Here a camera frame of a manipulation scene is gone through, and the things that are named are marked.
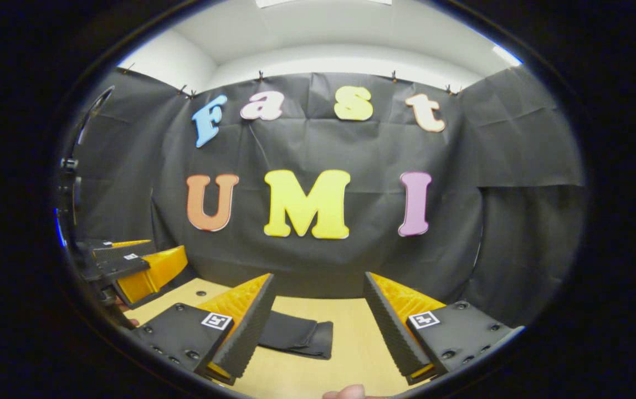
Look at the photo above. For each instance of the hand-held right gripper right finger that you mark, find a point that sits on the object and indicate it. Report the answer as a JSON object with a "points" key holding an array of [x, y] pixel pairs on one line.
{"points": [[390, 338]]}

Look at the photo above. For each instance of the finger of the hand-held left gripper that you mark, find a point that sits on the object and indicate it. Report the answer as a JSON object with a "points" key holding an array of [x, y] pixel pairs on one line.
{"points": [[116, 255], [116, 270]]}

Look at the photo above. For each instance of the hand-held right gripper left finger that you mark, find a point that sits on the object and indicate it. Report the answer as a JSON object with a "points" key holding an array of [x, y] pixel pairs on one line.
{"points": [[251, 332]]}

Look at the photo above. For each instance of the dark blue jeans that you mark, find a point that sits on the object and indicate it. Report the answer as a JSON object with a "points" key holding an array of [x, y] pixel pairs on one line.
{"points": [[301, 335]]}

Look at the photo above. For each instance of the black stand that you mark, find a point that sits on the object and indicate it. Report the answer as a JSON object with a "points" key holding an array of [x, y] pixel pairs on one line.
{"points": [[68, 163]]}

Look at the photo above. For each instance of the dark curved bar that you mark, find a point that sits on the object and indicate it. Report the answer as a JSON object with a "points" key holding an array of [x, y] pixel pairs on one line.
{"points": [[102, 97]]}

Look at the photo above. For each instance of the black backdrop cloth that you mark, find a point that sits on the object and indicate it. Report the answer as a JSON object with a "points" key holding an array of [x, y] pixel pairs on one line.
{"points": [[351, 149]]}

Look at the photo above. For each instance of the ceiling light panel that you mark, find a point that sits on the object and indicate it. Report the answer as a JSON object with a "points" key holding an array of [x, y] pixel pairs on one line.
{"points": [[506, 55], [323, 2]]}

